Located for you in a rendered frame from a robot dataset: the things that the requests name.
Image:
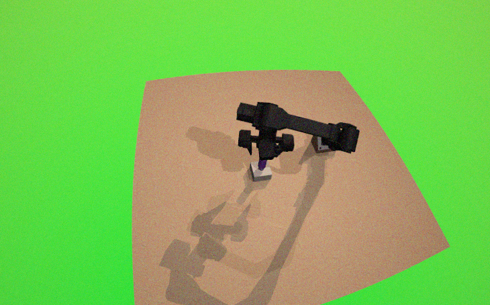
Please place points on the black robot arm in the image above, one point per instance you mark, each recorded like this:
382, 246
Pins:
269, 117

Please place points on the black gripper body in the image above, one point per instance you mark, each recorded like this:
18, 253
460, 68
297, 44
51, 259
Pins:
286, 140

